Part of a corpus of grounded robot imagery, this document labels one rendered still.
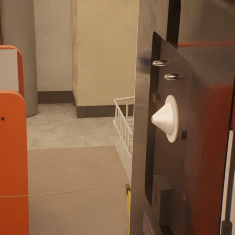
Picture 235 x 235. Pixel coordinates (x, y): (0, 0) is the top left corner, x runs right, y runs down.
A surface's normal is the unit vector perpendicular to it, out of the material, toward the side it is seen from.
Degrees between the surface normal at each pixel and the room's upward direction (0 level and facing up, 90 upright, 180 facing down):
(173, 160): 90
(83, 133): 0
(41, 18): 90
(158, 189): 90
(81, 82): 90
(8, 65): 0
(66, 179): 0
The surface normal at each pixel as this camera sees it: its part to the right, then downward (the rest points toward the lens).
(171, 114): -0.50, -0.22
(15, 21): 0.04, 0.36
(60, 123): 0.03, -0.93
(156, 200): -0.99, 0.04
